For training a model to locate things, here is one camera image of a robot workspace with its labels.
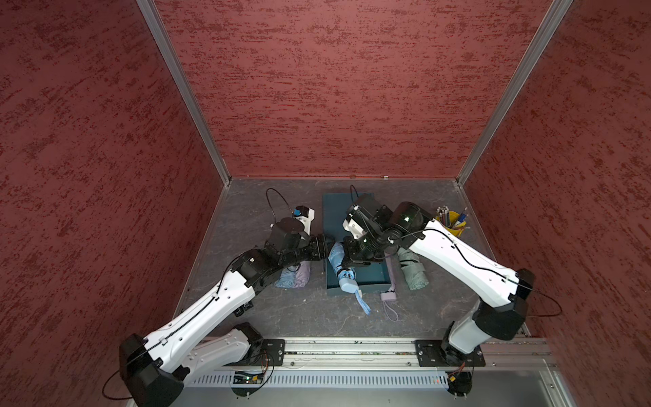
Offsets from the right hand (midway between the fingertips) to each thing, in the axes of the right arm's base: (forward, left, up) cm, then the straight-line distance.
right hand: (344, 270), depth 66 cm
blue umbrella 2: (+5, +19, -16) cm, 25 cm away
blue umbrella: (-1, 0, 0) cm, 2 cm away
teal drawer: (+2, -9, -11) cm, 15 cm away
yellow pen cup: (+26, -43, -17) cm, 53 cm away
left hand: (+8, +5, -2) cm, 10 cm away
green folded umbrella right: (+8, -25, -21) cm, 34 cm away
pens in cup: (+26, -37, -9) cm, 46 cm away
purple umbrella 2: (+1, -16, -23) cm, 28 cm away
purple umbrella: (+7, +14, -19) cm, 25 cm away
